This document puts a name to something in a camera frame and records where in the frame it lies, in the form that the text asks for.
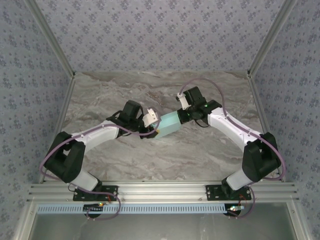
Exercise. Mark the small circuit board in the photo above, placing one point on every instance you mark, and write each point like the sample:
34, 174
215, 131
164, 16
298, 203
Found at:
93, 207
236, 208

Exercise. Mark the left small circuit board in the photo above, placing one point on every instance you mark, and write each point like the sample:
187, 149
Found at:
93, 207

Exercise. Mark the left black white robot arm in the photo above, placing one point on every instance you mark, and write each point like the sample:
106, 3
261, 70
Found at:
100, 132

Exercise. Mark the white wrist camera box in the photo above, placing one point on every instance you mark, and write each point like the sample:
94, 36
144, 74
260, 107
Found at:
150, 117
183, 101

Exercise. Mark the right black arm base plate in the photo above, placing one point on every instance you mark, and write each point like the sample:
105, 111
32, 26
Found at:
211, 192

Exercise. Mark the left slanted aluminium frame post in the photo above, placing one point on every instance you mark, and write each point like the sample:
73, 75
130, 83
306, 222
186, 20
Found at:
52, 37

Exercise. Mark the slanted aluminium frame post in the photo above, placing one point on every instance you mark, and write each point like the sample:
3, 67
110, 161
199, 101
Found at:
270, 37
52, 37

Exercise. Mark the light blue paper box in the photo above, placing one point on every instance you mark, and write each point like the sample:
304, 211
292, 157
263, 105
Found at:
170, 123

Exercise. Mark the aluminium mounting rail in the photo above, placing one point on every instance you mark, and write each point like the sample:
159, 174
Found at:
162, 191

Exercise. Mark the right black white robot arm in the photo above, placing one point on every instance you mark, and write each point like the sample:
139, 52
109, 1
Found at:
225, 122

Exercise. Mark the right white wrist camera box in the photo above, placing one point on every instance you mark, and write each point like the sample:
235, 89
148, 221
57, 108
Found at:
183, 101

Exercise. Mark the left aluminium table side rail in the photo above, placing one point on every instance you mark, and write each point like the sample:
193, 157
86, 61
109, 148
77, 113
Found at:
65, 107

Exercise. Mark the right small circuit board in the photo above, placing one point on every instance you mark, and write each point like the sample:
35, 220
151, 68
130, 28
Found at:
236, 208

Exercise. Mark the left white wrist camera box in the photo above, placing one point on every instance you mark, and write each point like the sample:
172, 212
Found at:
150, 117

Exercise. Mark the right slanted aluminium frame post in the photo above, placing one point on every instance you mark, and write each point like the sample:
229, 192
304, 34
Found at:
270, 37

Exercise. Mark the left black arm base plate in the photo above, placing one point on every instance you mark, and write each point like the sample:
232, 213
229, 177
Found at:
78, 197

